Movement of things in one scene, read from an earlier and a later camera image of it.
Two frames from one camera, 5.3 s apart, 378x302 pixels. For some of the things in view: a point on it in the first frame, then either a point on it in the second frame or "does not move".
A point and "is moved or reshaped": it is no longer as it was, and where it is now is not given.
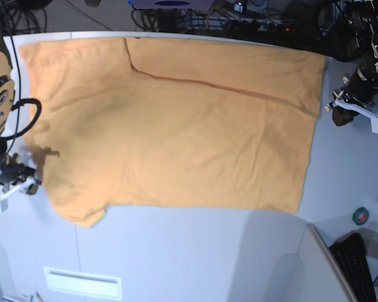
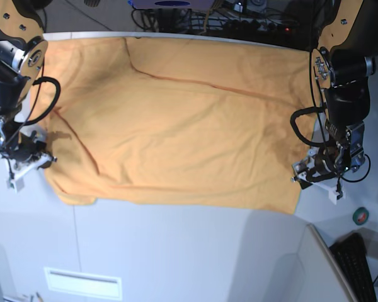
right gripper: [363, 86] → [316, 167]
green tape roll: [360, 215] does not move
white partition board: [320, 277] does not move
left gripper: [13, 172] → [25, 147]
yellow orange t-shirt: [137, 120] is moved or reshaped
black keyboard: [350, 254] does not move
